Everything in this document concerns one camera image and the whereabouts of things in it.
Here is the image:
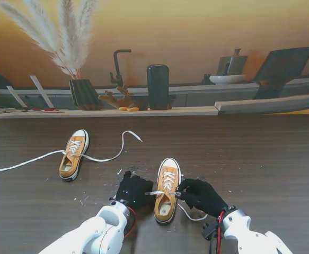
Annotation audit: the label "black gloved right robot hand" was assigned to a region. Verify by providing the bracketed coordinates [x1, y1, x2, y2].
[175, 178, 229, 219]

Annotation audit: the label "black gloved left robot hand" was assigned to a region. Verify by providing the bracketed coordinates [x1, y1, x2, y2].
[116, 170, 155, 207]

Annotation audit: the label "tall black cylindrical container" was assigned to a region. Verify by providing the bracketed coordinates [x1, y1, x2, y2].
[146, 63, 170, 111]

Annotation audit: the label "dark ribbed vase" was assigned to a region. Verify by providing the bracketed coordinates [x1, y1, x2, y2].
[68, 78, 104, 111]

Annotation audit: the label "grey wooden plank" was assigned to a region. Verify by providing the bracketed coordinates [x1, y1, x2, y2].
[214, 92, 309, 116]

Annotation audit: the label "white shallow bowl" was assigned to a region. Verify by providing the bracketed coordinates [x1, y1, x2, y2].
[209, 74, 248, 85]

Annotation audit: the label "black kitchen faucet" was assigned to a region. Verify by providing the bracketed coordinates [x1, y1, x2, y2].
[109, 49, 133, 88]

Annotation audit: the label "long white slanted strip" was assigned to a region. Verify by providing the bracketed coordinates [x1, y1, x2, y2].
[29, 75, 55, 108]

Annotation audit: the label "grey metal pitcher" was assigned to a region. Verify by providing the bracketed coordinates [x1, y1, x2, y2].
[217, 48, 249, 76]

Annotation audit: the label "short white slanted strip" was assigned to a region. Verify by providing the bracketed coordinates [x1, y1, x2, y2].
[6, 85, 28, 108]

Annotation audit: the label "pale pampas grass plumes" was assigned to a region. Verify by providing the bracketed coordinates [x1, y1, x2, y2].
[0, 0, 98, 80]

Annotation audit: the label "dark tilted panel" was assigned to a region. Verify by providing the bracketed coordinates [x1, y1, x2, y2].
[252, 47, 309, 100]

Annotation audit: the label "red left wrist cable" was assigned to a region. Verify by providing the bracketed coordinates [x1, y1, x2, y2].
[123, 206, 138, 239]

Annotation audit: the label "red black right wrist cable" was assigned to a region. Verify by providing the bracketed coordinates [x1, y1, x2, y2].
[208, 208, 226, 254]

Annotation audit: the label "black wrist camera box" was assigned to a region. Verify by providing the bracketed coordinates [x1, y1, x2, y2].
[202, 223, 218, 240]

